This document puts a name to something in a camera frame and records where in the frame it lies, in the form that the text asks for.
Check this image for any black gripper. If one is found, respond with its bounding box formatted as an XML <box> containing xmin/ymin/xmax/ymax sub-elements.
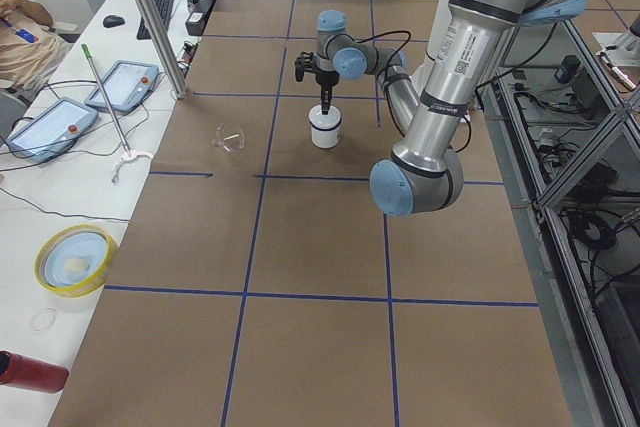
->
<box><xmin>314</xmin><ymin>67</ymin><xmax>340</xmax><ymax>115</ymax></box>

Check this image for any clear glass funnel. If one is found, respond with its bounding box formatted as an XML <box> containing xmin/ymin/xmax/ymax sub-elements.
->
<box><xmin>212</xmin><ymin>122</ymin><xmax>245</xmax><ymax>153</ymax></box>

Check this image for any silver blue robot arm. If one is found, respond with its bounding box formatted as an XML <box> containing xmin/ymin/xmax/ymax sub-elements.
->
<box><xmin>312</xmin><ymin>0</ymin><xmax>587</xmax><ymax>216</ymax></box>

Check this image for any white enamel mug blue rim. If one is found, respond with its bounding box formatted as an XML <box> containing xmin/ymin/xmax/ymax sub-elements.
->
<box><xmin>308</xmin><ymin>105</ymin><xmax>342</xmax><ymax>149</ymax></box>

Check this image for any black box on desk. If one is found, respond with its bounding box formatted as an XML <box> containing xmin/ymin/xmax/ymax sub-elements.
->
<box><xmin>185</xmin><ymin>0</ymin><xmax>215</xmax><ymax>37</ymax></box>

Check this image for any black keyboard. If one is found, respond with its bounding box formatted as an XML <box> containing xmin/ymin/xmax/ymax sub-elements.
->
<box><xmin>136</xmin><ymin>0</ymin><xmax>177</xmax><ymax>41</ymax></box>

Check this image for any far grey teach pendant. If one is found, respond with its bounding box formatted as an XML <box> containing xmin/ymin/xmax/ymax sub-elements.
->
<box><xmin>101</xmin><ymin>60</ymin><xmax>160</xmax><ymax>115</ymax></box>

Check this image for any grey teach pendant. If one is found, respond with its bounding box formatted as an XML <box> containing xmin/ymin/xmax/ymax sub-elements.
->
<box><xmin>7</xmin><ymin>97</ymin><xmax>98</xmax><ymax>163</ymax></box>
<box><xmin>101</xmin><ymin>60</ymin><xmax>160</xmax><ymax>115</ymax></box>

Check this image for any brown paper table cover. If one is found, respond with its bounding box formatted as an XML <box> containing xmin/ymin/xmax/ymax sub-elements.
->
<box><xmin>51</xmin><ymin>0</ymin><xmax>572</xmax><ymax>426</ymax></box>

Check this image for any metal reacher grabber stick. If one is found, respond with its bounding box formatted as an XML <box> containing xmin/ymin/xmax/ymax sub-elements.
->
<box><xmin>81</xmin><ymin>44</ymin><xmax>159</xmax><ymax>184</ymax></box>

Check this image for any black computer mouse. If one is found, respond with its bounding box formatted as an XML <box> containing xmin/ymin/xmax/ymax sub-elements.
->
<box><xmin>102</xmin><ymin>15</ymin><xmax>125</xmax><ymax>29</ymax></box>

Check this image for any near grey teach pendant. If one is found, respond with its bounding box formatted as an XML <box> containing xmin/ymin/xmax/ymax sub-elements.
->
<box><xmin>7</xmin><ymin>97</ymin><xmax>98</xmax><ymax>163</ymax></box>

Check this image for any seated person beige shirt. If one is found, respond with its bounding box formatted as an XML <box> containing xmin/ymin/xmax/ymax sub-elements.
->
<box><xmin>1</xmin><ymin>0</ymin><xmax>72</xmax><ymax>101</ymax></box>

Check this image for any yellow rimmed bowl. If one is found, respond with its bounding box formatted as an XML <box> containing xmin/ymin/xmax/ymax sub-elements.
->
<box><xmin>34</xmin><ymin>224</ymin><xmax>118</xmax><ymax>298</ymax></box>

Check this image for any red bottle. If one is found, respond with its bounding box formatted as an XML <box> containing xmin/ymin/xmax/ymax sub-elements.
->
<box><xmin>1</xmin><ymin>351</ymin><xmax>69</xmax><ymax>393</ymax></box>

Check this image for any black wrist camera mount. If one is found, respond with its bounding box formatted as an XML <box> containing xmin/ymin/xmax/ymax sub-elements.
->
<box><xmin>294</xmin><ymin>52</ymin><xmax>316</xmax><ymax>82</ymax></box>

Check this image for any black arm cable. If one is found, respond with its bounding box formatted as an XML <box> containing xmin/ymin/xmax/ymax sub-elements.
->
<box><xmin>352</xmin><ymin>30</ymin><xmax>416</xmax><ymax>78</ymax></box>

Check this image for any aluminium frame post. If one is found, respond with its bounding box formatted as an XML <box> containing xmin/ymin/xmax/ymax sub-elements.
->
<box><xmin>135</xmin><ymin>0</ymin><xmax>187</xmax><ymax>99</ymax></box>

